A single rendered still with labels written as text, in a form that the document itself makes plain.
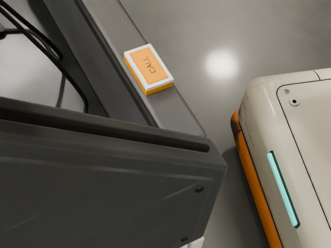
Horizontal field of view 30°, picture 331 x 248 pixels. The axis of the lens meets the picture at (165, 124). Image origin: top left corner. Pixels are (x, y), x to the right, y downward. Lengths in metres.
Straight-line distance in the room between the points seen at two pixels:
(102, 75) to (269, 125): 0.81
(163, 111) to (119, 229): 0.12
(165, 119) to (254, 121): 0.92
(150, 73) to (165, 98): 0.03
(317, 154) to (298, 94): 0.17
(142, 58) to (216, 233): 1.02
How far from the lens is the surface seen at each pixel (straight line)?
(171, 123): 0.58
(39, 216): 0.46
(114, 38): 0.64
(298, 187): 1.38
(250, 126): 1.52
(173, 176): 0.51
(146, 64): 0.61
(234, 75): 1.87
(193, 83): 1.83
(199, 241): 0.71
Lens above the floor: 1.43
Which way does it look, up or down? 56 degrees down
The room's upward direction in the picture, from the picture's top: 10 degrees clockwise
